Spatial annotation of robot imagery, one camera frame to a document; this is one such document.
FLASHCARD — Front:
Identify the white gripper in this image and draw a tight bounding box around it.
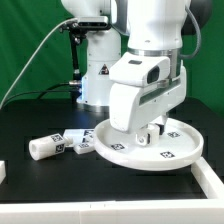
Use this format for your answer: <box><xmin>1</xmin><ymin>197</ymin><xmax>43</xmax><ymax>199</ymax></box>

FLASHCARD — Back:
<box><xmin>109</xmin><ymin>66</ymin><xmax>188</xmax><ymax>146</ymax></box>

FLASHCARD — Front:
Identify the white round table top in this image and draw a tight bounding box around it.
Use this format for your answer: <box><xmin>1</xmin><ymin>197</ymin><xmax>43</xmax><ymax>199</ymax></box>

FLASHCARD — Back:
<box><xmin>94</xmin><ymin>118</ymin><xmax>204</xmax><ymax>171</ymax></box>

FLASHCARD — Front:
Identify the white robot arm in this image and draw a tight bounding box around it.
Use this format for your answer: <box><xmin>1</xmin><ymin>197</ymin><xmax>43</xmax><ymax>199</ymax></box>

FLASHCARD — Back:
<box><xmin>61</xmin><ymin>0</ymin><xmax>211</xmax><ymax>145</ymax></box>

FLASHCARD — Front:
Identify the white marker sheet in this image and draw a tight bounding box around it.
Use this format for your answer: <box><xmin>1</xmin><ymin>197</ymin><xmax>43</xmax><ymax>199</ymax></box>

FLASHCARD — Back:
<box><xmin>63</xmin><ymin>129</ymin><xmax>94</xmax><ymax>145</ymax></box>

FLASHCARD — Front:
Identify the white L-shaped fence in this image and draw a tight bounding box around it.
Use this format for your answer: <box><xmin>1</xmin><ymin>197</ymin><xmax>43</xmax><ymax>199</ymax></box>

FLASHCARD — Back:
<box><xmin>0</xmin><ymin>158</ymin><xmax>224</xmax><ymax>224</ymax></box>

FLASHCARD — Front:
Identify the white block at left edge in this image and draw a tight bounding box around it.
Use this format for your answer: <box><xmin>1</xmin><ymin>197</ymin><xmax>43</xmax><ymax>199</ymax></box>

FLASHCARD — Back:
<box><xmin>0</xmin><ymin>161</ymin><xmax>6</xmax><ymax>184</ymax></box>

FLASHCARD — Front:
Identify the black cable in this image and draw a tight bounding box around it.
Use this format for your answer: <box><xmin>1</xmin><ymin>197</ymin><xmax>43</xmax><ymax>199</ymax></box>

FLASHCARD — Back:
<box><xmin>0</xmin><ymin>82</ymin><xmax>83</xmax><ymax>107</ymax></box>

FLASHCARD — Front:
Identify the black camera on stand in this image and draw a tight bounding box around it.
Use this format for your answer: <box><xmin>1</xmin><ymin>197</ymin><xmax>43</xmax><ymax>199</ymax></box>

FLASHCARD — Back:
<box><xmin>59</xmin><ymin>16</ymin><xmax>111</xmax><ymax>102</ymax></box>

